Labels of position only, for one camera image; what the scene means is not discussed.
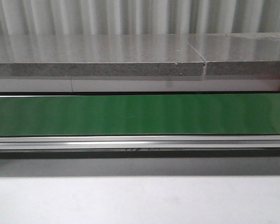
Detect grey stone countertop slab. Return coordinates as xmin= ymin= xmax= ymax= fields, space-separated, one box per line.
xmin=0 ymin=33 xmax=280 ymax=79

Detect green conveyor belt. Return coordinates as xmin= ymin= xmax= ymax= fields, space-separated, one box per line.
xmin=0 ymin=93 xmax=280 ymax=136

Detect white pleated curtain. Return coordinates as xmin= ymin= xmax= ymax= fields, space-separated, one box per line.
xmin=0 ymin=0 xmax=280 ymax=35

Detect aluminium conveyor frame rail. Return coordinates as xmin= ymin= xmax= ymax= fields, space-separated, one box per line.
xmin=0 ymin=134 xmax=280 ymax=158

